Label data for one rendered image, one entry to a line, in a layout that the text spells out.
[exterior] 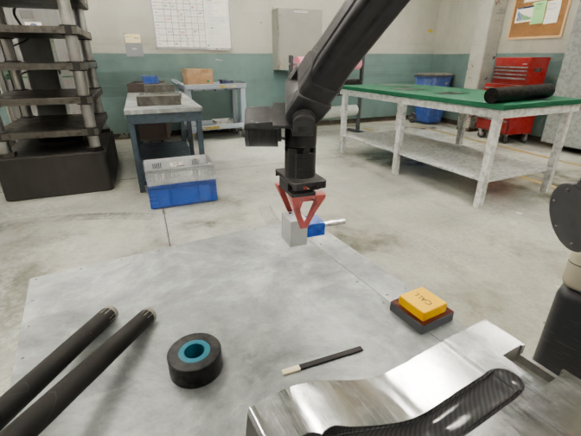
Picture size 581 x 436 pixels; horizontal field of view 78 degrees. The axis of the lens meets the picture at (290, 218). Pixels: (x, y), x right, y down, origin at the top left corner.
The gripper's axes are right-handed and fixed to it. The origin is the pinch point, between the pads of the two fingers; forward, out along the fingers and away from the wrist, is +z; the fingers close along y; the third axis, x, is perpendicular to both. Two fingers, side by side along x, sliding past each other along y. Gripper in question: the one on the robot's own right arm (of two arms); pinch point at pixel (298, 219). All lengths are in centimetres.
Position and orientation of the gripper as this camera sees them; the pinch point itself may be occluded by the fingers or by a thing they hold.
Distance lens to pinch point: 71.3
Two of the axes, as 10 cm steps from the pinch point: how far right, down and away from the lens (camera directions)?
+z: -0.1, 9.2, 4.0
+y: 3.6, 3.8, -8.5
